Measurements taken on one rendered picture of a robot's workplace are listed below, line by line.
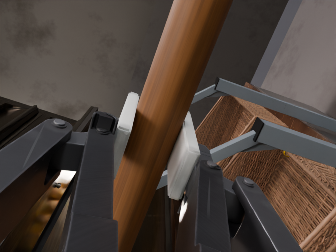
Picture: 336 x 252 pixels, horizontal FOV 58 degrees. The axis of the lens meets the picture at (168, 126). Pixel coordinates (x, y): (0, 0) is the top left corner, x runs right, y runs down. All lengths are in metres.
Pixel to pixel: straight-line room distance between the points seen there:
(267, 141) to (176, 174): 0.50
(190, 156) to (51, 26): 3.18
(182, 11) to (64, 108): 3.31
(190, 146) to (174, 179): 0.02
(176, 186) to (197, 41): 0.08
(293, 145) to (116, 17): 2.66
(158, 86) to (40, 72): 3.27
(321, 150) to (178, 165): 0.56
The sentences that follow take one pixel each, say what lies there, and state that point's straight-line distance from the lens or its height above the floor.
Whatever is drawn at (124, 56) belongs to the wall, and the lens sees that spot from 3.17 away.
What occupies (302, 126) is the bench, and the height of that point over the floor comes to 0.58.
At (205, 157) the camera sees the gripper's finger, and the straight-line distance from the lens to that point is 0.17.
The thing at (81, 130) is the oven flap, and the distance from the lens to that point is 1.43.
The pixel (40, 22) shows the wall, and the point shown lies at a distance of 3.34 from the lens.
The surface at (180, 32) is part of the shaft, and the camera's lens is 0.16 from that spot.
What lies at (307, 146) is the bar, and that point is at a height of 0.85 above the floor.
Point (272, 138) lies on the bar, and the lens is 0.65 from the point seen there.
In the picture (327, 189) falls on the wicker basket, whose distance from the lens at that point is 0.79.
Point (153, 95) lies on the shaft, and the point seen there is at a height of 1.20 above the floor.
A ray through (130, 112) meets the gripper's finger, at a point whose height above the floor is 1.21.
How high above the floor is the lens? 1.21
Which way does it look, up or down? 8 degrees down
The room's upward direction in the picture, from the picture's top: 72 degrees counter-clockwise
